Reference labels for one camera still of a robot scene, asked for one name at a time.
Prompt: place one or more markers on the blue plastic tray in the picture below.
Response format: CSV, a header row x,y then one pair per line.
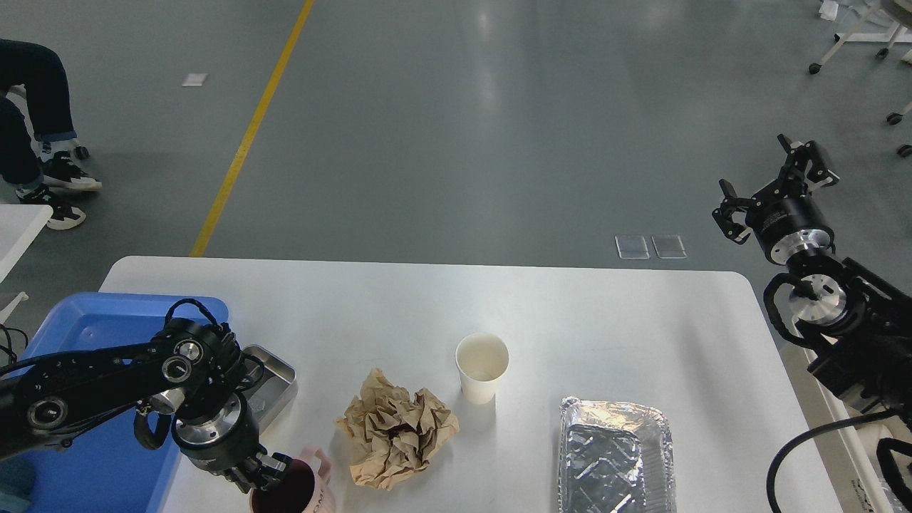
x,y
106,469

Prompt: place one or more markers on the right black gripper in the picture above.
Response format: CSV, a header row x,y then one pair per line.
x,y
793,224

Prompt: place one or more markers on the white side table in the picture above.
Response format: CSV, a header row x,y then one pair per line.
x,y
20,224

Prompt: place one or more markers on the pink mug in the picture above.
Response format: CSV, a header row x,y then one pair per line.
x,y
305,487

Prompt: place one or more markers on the person in black sweater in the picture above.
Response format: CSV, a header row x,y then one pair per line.
x,y
35,154

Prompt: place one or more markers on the aluminium foil tray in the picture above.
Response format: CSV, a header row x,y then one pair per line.
x,y
614,456

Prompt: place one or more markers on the clear floor plate right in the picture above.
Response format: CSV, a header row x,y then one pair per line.
x,y
669,246

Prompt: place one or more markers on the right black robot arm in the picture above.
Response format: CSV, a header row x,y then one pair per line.
x,y
856,323

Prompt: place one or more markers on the white paper cup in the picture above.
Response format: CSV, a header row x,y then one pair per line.
x,y
481,359

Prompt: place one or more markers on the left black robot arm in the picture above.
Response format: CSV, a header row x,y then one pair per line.
x,y
187,383

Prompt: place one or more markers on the clear floor plate left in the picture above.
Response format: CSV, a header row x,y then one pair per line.
x,y
632,247

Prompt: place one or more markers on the clear floor plate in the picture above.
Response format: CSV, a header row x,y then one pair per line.
x,y
669,246
632,247

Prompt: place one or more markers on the small stainless steel tray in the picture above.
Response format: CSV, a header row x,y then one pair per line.
x,y
273,385

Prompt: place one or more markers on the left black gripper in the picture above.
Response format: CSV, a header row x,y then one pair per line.
x,y
228,445

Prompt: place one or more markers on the white rolling cart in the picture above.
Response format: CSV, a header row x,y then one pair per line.
x,y
897,31

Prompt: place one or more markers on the crumpled brown paper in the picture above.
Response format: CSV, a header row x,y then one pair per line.
x,y
392,433

